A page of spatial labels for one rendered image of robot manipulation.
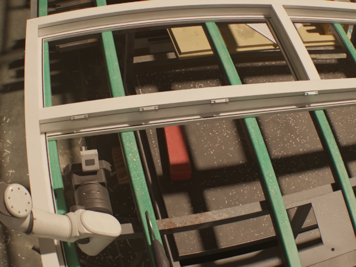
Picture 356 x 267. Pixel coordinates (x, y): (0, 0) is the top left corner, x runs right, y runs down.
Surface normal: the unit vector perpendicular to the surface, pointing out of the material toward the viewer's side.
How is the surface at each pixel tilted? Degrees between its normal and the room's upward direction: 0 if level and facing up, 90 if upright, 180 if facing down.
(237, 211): 0
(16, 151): 0
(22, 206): 39
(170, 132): 0
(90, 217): 32
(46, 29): 90
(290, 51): 90
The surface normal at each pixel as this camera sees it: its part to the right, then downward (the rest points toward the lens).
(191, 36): 0.06, -0.63
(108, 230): 0.57, -0.60
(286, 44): -0.98, 0.11
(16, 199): 0.62, -0.26
